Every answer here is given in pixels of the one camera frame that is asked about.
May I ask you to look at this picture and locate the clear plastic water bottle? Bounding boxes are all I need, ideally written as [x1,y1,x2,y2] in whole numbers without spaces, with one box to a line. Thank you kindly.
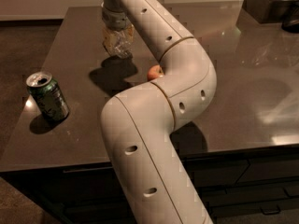
[109,29,132,59]

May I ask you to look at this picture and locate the dark drawer cabinet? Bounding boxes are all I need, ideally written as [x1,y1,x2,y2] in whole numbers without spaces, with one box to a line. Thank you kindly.
[1,146,299,224]

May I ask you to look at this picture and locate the dark box with snacks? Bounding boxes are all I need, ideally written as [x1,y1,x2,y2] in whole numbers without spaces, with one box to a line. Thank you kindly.
[242,0,297,23]

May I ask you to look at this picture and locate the red apple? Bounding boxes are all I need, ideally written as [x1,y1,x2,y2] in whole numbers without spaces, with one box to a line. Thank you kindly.
[147,64,164,81]

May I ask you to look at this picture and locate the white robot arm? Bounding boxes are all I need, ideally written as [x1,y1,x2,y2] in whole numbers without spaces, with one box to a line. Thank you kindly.
[101,0,217,224]

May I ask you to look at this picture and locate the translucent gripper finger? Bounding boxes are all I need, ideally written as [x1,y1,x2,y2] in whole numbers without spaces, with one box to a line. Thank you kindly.
[102,27,113,54]
[124,24,135,52]

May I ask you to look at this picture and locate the green soda can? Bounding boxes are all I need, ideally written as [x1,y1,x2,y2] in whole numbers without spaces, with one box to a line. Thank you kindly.
[26,71,69,121]

